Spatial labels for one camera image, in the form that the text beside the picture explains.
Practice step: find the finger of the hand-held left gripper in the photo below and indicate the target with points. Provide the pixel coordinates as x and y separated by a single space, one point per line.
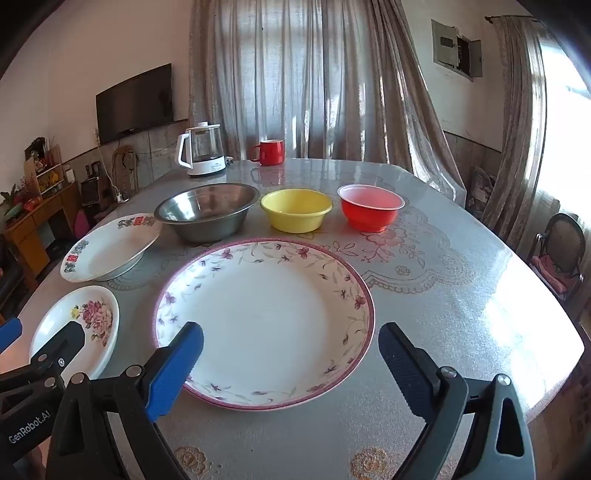
64 341
9 334

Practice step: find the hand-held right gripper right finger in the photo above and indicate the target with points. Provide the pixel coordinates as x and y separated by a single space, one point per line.
404 367

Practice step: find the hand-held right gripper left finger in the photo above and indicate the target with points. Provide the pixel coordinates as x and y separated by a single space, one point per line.
175 369

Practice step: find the small pink rose plate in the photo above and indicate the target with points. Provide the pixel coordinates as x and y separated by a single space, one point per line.
94 314

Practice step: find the large purple floral plate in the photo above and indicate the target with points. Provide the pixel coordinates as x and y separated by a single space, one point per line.
263 323

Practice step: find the plate with red characters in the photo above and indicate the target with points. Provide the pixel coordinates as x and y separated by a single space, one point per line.
111 254

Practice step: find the stainless steel bowl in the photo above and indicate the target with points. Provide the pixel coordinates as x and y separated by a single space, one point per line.
207 226

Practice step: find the red plastic bowl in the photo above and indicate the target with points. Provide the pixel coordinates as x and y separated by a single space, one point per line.
369 219

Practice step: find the yellow plastic bowl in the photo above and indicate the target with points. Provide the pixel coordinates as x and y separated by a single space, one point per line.
295 217

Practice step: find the wooden desk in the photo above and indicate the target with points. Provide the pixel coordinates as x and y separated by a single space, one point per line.
27 230

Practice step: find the green potted plant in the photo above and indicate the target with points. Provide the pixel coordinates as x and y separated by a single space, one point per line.
9 201

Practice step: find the black speaker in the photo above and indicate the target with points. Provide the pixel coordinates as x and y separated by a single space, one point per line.
90 191

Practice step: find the white power strip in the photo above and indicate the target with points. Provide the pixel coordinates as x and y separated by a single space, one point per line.
122 198

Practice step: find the wooden desktop shelf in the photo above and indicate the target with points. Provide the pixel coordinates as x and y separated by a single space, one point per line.
46 175

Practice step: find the wooden chair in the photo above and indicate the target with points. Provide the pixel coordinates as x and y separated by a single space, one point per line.
125 168

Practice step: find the patterned cushion pile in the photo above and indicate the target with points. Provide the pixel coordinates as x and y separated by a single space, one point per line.
480 187

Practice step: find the dark round-back chair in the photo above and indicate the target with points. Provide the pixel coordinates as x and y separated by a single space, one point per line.
563 240

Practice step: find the white glass kettle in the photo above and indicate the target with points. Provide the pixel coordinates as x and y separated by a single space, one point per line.
205 167

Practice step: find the red mug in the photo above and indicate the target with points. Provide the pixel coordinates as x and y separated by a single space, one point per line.
272 154

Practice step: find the black flat television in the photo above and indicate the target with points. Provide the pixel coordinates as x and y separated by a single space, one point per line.
134 106

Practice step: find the narrow beige side curtain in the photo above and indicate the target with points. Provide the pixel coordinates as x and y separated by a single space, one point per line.
521 138

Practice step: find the wide beige sheer curtain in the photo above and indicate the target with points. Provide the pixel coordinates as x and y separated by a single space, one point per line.
323 69

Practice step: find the grey wall electrical box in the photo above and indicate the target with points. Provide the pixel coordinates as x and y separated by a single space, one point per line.
445 46

